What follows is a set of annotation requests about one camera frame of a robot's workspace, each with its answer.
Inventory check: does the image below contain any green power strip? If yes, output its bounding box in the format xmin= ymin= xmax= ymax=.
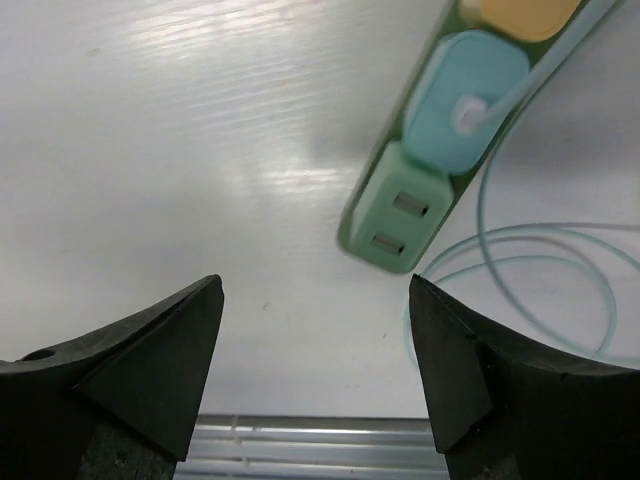
xmin=338 ymin=1 xmax=615 ymax=274

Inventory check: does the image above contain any green charger plug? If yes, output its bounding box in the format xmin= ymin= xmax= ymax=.
xmin=348 ymin=142 xmax=454 ymax=274

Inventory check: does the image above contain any yellow charger plug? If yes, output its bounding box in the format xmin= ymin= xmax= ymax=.
xmin=459 ymin=0 xmax=581 ymax=43

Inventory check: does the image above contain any aluminium table rail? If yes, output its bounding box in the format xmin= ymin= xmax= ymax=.
xmin=174 ymin=415 xmax=449 ymax=479

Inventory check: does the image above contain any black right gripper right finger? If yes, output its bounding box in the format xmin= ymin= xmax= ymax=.
xmin=409 ymin=276 xmax=639 ymax=479

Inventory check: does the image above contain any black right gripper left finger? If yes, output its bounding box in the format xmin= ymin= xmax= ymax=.
xmin=1 ymin=275 xmax=224 ymax=479

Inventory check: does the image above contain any teal charger plug with cable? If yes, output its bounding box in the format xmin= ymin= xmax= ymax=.
xmin=402 ymin=0 xmax=640 ymax=366

